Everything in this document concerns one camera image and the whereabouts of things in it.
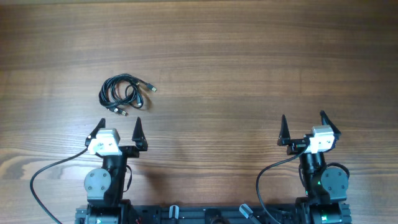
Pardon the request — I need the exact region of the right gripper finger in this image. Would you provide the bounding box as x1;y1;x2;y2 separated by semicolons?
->
320;110;341;146
277;114;291;146

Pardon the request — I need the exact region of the camera black cable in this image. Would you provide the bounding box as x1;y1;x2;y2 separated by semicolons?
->
29;146;90;224
256;143;312;224

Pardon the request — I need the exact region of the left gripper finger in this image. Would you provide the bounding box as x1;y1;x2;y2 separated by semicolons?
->
132;117;148;151
85;118;106;146

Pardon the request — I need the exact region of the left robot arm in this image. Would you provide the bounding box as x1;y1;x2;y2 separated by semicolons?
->
75;118;148;224

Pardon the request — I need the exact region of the right camera black cable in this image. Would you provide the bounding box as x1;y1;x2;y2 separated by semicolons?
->
256;143;312;224

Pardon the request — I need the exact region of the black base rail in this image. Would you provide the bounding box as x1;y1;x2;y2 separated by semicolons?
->
74;203;353;224

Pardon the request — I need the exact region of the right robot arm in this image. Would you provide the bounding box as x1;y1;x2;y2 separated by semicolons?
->
277;111;352;224

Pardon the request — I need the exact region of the left camera black cable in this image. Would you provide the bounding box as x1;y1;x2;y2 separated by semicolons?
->
29;146;90;224

